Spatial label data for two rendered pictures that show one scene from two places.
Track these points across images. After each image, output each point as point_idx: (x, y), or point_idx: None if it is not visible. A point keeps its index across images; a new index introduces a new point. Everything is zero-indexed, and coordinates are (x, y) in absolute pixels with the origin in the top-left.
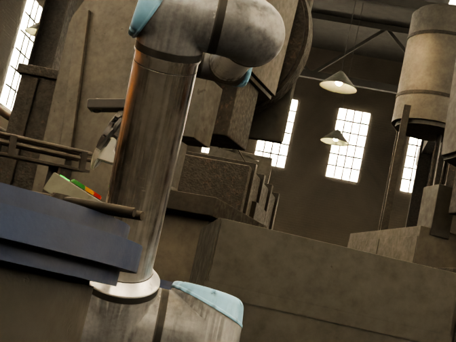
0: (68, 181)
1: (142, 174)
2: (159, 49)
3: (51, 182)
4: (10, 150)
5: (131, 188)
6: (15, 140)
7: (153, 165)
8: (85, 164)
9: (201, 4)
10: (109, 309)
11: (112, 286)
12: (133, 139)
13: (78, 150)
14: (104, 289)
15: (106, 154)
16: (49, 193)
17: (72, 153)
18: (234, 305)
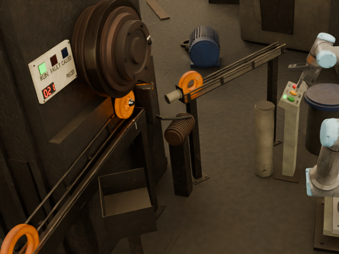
0: (287, 102)
1: (332, 169)
2: (335, 150)
3: (280, 103)
4: (252, 67)
5: (328, 171)
6: (253, 62)
7: (336, 167)
8: (283, 51)
9: None
10: (324, 191)
11: (324, 187)
12: (327, 163)
13: (279, 48)
14: (321, 188)
15: (301, 88)
16: (280, 107)
17: (276, 44)
18: None
